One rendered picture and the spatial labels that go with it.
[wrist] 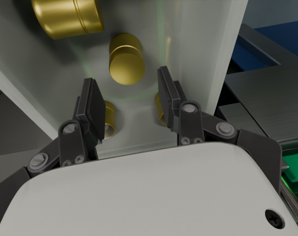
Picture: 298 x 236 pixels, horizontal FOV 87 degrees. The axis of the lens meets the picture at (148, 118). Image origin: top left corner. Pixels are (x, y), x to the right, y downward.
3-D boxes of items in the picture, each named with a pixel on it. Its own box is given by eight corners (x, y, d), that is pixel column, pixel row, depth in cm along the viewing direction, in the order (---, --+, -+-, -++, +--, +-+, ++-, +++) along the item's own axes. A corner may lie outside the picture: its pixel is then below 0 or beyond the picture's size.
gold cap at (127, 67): (105, 35, 16) (102, 55, 13) (139, 30, 16) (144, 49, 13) (113, 66, 19) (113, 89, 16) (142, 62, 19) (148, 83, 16)
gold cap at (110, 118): (96, 119, 19) (98, 95, 22) (82, 134, 20) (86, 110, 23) (120, 129, 21) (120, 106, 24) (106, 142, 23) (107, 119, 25)
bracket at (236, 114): (202, 145, 27) (220, 187, 22) (213, 106, 20) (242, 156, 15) (222, 141, 27) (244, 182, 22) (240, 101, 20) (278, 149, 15)
